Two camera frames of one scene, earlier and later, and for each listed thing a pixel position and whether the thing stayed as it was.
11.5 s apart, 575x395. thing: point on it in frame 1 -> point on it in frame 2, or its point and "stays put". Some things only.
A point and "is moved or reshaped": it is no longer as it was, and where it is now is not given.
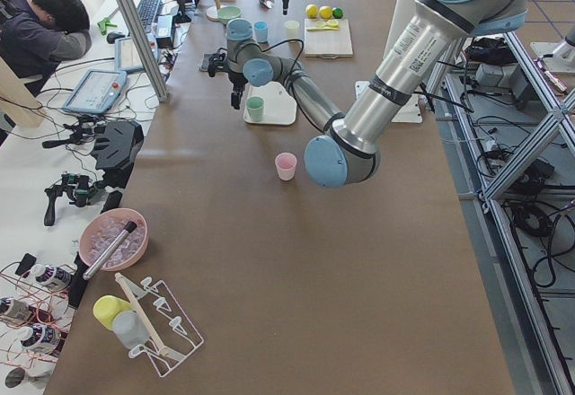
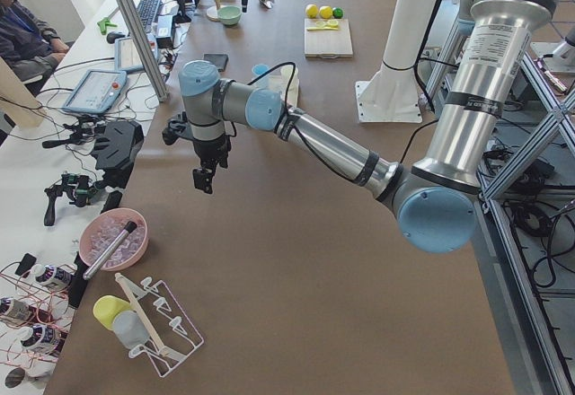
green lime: (338, 13) stays put
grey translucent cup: (130, 329) stays put
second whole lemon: (325, 12) stays put
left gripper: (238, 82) -> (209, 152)
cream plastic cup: (292, 27) is moved or reshaped
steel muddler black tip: (129, 226) stays put
